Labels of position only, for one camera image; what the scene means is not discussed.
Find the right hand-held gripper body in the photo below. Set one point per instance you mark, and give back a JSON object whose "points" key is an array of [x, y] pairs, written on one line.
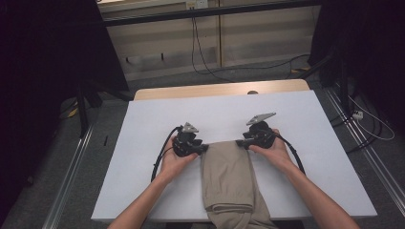
{"points": [[261, 132]]}

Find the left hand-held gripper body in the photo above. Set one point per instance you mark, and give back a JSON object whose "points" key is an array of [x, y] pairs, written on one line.
{"points": [[184, 143]]}

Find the beige pants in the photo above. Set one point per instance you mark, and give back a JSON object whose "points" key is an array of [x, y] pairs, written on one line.
{"points": [[229, 178]]}

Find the person's left hand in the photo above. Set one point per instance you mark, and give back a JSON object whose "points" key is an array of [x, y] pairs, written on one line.
{"points": [[173, 165]]}

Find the person's right hand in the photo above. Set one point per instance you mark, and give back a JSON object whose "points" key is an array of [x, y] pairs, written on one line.
{"points": [[275, 156]]}

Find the white table mat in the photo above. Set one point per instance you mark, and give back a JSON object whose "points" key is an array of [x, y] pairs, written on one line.
{"points": [[153, 120]]}

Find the small black floor object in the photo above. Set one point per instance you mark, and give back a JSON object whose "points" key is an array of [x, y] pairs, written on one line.
{"points": [[105, 141]]}

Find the black metal stand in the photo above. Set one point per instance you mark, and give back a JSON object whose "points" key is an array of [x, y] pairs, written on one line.
{"points": [[342, 86], [83, 108]]}

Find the white power strip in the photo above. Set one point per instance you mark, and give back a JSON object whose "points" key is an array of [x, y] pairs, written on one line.
{"points": [[358, 114]]}

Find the black horizontal beam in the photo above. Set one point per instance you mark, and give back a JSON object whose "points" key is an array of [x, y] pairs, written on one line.
{"points": [[203, 13]]}

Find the black curtain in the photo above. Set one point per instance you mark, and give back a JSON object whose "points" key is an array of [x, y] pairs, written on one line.
{"points": [[366, 47], [47, 63]]}

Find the metal floor rail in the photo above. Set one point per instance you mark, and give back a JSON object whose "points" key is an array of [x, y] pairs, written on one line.
{"points": [[68, 178], [366, 149]]}

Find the white wall socket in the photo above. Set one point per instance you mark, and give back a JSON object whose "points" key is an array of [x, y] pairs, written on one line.
{"points": [[197, 4]]}

